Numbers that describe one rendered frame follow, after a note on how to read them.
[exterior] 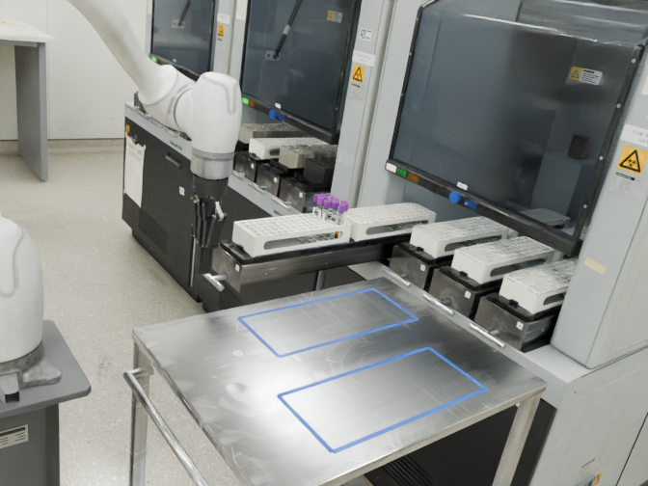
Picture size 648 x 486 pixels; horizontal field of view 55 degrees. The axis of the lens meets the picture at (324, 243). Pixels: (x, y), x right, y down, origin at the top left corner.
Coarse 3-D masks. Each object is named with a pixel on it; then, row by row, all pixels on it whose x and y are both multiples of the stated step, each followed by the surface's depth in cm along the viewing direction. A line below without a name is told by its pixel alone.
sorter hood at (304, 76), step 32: (256, 0) 218; (288, 0) 203; (320, 0) 190; (352, 0) 179; (256, 32) 221; (288, 32) 206; (320, 32) 192; (256, 64) 223; (288, 64) 208; (320, 64) 194; (256, 96) 226; (288, 96) 210; (320, 96) 196; (320, 128) 197
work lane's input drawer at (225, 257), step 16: (224, 240) 149; (352, 240) 162; (368, 240) 164; (384, 240) 167; (400, 240) 170; (224, 256) 146; (240, 256) 142; (256, 256) 143; (272, 256) 146; (288, 256) 149; (304, 256) 150; (320, 256) 154; (336, 256) 157; (352, 256) 161; (368, 256) 165; (384, 256) 168; (224, 272) 147; (240, 272) 141; (256, 272) 143; (272, 272) 146; (288, 272) 149; (304, 272) 152
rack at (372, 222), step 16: (352, 208) 170; (368, 208) 174; (384, 208) 175; (400, 208) 177; (416, 208) 180; (352, 224) 162; (368, 224) 162; (384, 224) 166; (400, 224) 176; (416, 224) 178
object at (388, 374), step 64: (192, 320) 113; (256, 320) 116; (320, 320) 120; (384, 320) 124; (448, 320) 128; (128, 384) 100; (192, 384) 96; (256, 384) 98; (320, 384) 101; (384, 384) 103; (448, 384) 106; (512, 384) 109; (256, 448) 85; (320, 448) 87; (384, 448) 89; (512, 448) 117
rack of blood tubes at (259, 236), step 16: (240, 224) 147; (256, 224) 150; (272, 224) 151; (288, 224) 153; (304, 224) 154; (320, 224) 156; (336, 224) 158; (240, 240) 146; (256, 240) 142; (272, 240) 156; (288, 240) 157; (304, 240) 158; (320, 240) 156; (336, 240) 157
